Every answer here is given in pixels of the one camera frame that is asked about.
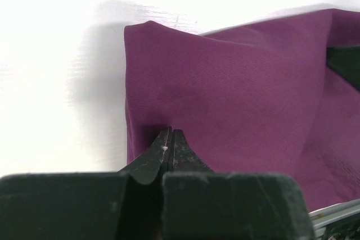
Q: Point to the purple cloth drape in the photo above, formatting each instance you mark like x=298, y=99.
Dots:
x=255, y=98

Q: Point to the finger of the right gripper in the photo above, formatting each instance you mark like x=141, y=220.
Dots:
x=345, y=62

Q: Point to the aluminium rail frame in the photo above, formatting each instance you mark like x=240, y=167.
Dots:
x=339, y=221

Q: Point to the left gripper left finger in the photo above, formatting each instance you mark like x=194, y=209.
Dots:
x=126, y=204

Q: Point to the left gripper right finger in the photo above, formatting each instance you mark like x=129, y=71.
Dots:
x=201, y=204

